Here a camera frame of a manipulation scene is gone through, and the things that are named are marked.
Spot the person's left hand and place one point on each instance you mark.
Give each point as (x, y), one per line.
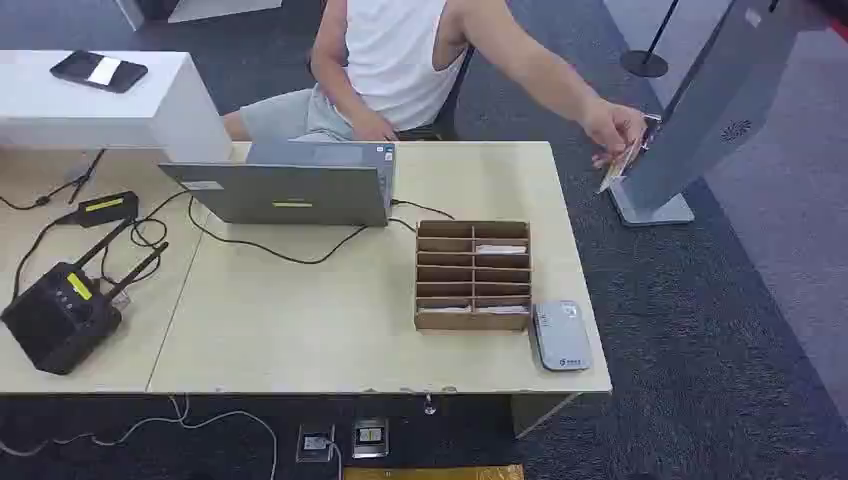
(613, 126)

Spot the person's right hand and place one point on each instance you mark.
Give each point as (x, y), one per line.
(372, 127)

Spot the pale card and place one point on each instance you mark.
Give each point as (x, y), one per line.
(616, 171)

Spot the person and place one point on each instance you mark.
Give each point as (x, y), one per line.
(391, 60)

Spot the grey standing kiosk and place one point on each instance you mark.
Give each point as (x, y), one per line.
(702, 99)

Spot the grey laptop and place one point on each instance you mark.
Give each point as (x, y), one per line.
(298, 195)

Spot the white card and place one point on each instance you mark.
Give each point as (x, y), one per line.
(442, 309)
(501, 309)
(500, 250)

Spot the white board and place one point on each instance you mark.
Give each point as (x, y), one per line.
(218, 8)

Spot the wooden card box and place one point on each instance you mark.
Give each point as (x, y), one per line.
(472, 321)

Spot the grey card reader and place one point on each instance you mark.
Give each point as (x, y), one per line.
(562, 338)

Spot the black power adapter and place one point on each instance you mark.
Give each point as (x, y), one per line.
(106, 208)

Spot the black flat device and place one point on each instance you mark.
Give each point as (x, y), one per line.
(99, 71)

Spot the small metal key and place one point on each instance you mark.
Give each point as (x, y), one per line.
(429, 405)

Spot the white side table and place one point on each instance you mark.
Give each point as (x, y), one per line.
(86, 112)

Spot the steel floor socket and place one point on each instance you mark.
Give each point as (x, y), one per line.
(370, 438)
(315, 442)

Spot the yellow mat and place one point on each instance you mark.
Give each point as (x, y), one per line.
(434, 473)

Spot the black router with antennas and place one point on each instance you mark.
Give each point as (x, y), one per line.
(53, 318)

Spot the black stanchion post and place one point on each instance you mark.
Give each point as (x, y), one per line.
(644, 63)

